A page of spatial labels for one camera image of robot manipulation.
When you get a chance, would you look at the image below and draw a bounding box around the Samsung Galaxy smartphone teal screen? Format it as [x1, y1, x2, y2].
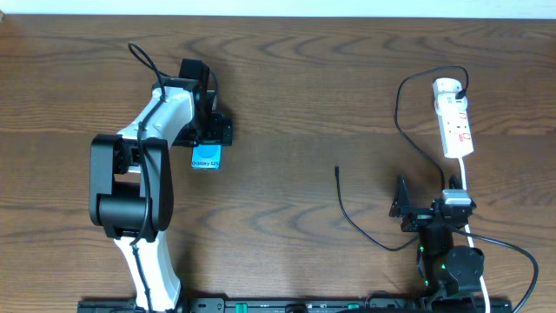
[191, 144, 222, 170]

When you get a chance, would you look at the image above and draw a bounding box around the black USB charging cable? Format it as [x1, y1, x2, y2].
[334, 65, 470, 253]

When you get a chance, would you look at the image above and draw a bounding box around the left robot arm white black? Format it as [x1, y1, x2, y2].
[78, 58, 233, 312]

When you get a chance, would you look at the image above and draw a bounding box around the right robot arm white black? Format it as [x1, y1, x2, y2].
[389, 176, 485, 310]

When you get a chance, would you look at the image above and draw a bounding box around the white USB charger plug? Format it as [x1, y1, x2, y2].
[433, 77, 466, 99]

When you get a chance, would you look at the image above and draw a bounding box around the white power strip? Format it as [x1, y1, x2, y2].
[434, 93, 473, 159]

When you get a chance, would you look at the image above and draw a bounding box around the white power strip cord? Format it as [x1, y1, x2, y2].
[457, 156, 492, 313]

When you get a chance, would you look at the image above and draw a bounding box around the black mounting rail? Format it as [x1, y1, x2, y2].
[76, 296, 513, 313]

